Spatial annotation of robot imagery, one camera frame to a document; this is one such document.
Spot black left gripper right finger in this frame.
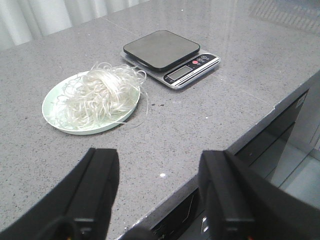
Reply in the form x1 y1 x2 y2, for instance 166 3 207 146
198 150 320 240

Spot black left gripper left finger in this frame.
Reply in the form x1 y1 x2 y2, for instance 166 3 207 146
0 148 119 240

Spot white vermicelli noodle bundle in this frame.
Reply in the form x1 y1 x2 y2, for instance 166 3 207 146
48 61 149 130

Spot pale green round plate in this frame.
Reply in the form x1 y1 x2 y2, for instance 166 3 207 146
41 70 141 136

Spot digital kitchen scale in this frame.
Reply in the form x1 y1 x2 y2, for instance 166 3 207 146
120 30 221 90

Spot white pleated curtain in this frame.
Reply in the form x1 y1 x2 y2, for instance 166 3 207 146
0 0 143 51

